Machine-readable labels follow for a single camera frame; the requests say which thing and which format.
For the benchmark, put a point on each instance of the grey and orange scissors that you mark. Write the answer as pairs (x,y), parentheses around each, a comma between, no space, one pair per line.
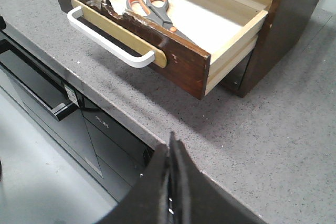
(156,11)

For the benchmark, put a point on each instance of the white drawer handle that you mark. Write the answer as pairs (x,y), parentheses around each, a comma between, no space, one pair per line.
(136,62)

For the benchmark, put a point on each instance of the dark brown wooden drawer cabinet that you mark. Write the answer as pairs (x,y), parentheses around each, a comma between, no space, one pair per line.
(282,28)

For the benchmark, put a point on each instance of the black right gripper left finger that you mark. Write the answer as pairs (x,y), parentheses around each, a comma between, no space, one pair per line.
(147,201)

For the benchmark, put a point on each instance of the brown wooden bottom drawer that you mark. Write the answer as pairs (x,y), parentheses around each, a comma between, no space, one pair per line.
(223,32)

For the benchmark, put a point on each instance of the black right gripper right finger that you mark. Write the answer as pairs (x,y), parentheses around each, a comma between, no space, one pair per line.
(195,198)

